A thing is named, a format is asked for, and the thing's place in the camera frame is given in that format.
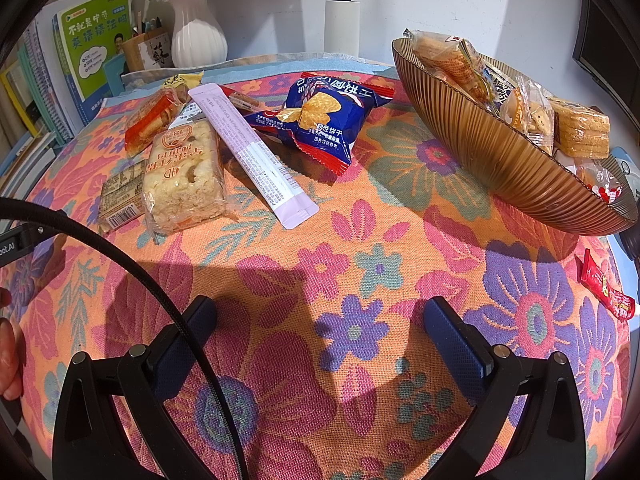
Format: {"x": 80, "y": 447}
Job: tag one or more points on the dark monitor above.
{"x": 605, "y": 50}

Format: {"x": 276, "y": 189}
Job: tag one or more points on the white lamp post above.
{"x": 342, "y": 25}

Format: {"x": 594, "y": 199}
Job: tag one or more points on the clear round cookie bag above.
{"x": 530, "y": 110}

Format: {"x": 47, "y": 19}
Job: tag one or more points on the wooden pen holder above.
{"x": 150, "y": 52}

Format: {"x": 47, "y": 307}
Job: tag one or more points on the floral tablecloth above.
{"x": 350, "y": 260}

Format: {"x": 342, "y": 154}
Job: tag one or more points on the brown label packet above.
{"x": 120, "y": 195}

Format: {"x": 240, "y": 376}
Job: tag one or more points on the clear cracker packet red trim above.
{"x": 242, "y": 100}

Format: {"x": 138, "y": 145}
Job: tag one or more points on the puffed rice cake packet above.
{"x": 185, "y": 180}

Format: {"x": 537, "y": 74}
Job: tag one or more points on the row of upright books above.
{"x": 40, "y": 75}

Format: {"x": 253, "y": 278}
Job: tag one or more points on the clear bread bun packet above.
{"x": 600, "y": 185}

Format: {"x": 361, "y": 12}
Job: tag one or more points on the stack of flat books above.
{"x": 25, "y": 165}

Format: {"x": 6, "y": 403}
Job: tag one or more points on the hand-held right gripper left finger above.
{"x": 200, "y": 317}

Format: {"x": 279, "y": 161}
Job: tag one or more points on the blue biscuit packet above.
{"x": 325, "y": 115}

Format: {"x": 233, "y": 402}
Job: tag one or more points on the person's left hand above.
{"x": 12, "y": 365}

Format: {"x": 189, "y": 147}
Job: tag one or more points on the light blue object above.
{"x": 627, "y": 170}

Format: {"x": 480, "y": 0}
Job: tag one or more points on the dark printed snack packet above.
{"x": 502, "y": 90}

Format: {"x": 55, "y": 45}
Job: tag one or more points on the orange cracker packet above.
{"x": 150, "y": 120}
{"x": 450, "y": 65}

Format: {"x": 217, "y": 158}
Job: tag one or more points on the square brown biscuit packet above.
{"x": 582, "y": 132}

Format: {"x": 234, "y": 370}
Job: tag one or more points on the red candy packet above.
{"x": 605, "y": 290}

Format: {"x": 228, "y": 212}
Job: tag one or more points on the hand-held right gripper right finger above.
{"x": 455, "y": 335}

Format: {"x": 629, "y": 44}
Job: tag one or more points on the amber ribbed glass bowl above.
{"x": 475, "y": 150}

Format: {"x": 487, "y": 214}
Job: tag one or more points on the green book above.
{"x": 90, "y": 45}

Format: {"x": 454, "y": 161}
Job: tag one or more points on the blue book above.
{"x": 115, "y": 75}

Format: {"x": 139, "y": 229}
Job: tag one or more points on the lilac stick sachet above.
{"x": 250, "y": 155}

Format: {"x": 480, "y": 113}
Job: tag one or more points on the small yellow packet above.
{"x": 180, "y": 81}

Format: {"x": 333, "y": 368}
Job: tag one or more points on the white ribbed vase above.
{"x": 197, "y": 40}

